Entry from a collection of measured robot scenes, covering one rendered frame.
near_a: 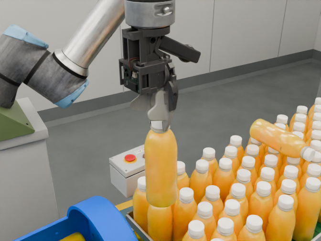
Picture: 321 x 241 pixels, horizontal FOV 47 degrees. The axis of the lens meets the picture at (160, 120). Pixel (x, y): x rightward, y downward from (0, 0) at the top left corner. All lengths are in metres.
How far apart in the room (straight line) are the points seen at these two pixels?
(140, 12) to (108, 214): 0.41
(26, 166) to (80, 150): 1.85
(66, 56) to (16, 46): 0.17
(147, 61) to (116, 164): 0.54
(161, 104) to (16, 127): 0.76
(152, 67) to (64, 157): 2.62
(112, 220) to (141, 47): 0.35
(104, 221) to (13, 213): 0.85
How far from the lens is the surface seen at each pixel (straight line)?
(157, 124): 0.75
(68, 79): 1.35
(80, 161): 3.15
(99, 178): 2.93
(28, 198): 1.56
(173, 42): 0.70
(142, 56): 0.67
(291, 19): 5.25
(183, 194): 1.02
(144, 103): 0.76
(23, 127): 1.37
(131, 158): 1.16
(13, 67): 1.38
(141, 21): 0.64
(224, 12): 4.42
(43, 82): 1.37
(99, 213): 0.79
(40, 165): 1.48
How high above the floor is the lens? 1.77
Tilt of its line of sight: 29 degrees down
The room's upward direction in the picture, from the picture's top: straight up
